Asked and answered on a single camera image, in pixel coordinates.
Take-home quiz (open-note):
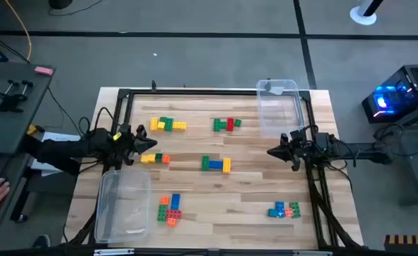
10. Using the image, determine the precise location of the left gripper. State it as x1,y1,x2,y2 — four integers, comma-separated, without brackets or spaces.
120,125,158,166

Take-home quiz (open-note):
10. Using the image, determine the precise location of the white round stand base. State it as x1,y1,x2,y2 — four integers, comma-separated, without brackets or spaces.
349,0,386,26

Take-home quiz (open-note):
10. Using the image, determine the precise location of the black round base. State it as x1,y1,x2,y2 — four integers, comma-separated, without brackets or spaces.
48,0,74,10

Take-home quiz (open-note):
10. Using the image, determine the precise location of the black clamp stand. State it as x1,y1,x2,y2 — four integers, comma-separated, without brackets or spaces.
0,79,36,114

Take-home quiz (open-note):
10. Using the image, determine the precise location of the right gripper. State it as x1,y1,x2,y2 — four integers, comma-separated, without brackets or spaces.
267,133,308,172

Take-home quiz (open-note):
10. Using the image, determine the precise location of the dark grey desk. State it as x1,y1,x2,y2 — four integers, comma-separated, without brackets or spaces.
0,62,56,154

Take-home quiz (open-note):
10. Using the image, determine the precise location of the yellow cable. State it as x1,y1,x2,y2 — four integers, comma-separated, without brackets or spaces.
4,0,33,62

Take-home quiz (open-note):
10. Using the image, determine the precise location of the white paper sheet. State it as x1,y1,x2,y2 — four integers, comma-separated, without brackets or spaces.
30,131,82,178

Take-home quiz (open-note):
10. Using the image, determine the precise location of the silver metal bracket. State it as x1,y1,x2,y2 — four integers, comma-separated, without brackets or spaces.
93,248,136,256
293,250,333,256

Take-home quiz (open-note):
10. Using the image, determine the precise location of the wooden slatted bench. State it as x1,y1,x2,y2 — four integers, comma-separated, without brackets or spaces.
383,233,418,254

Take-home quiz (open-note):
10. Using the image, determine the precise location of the clear plastic bin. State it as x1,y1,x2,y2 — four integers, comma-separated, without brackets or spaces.
94,169,152,245
255,78,306,139

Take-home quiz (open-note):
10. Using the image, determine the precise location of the dark desk shelf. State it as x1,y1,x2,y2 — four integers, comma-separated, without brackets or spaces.
0,152,34,243

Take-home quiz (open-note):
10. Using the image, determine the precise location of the pink sponge block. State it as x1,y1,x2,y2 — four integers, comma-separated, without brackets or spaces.
34,65,55,77

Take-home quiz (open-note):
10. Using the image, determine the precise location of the person's shoe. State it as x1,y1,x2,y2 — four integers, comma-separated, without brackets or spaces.
31,233,52,249

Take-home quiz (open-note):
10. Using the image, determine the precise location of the yellow and black tool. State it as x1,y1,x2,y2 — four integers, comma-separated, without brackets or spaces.
26,124,45,137

